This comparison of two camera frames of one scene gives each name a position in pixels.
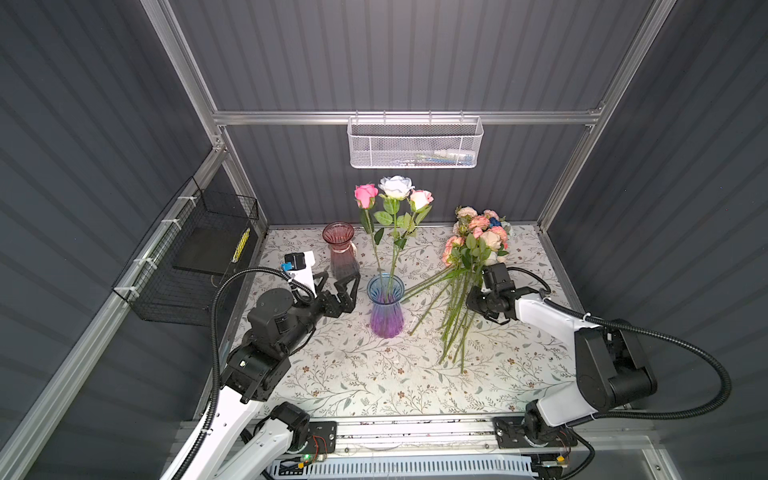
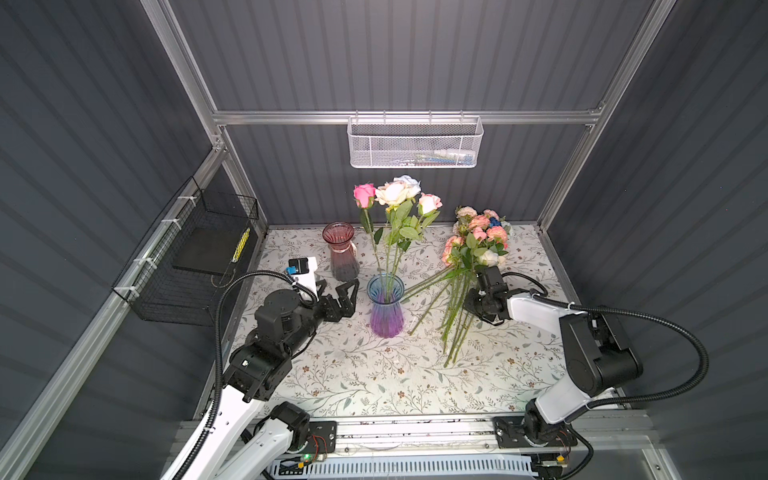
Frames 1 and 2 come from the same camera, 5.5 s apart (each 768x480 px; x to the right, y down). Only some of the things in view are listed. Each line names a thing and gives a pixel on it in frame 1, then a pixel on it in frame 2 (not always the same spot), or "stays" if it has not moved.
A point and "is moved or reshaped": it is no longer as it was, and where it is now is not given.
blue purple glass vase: (385, 291) stays
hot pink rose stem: (366, 196) stays
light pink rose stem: (420, 209) is moved or reshaped
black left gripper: (333, 309) stays
